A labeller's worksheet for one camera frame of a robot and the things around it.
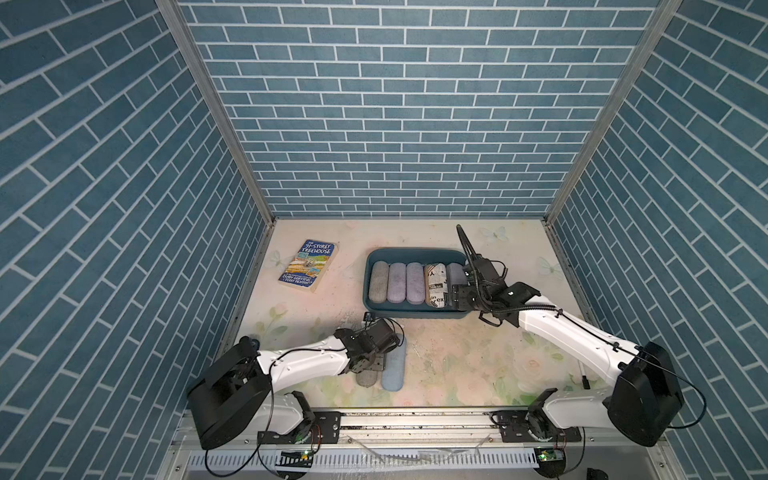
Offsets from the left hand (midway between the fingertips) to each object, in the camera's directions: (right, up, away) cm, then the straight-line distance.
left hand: (381, 361), depth 85 cm
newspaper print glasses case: (+16, +21, +9) cm, 28 cm away
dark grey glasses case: (-4, -2, -6) cm, 7 cm away
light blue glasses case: (+4, -1, -5) cm, 6 cm away
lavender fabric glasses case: (+4, +21, +12) cm, 24 cm away
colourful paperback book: (-27, +25, +17) cm, 41 cm away
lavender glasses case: (+10, +21, +12) cm, 26 cm away
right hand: (+24, +19, 0) cm, 30 cm away
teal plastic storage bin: (+7, +29, +30) cm, 43 cm away
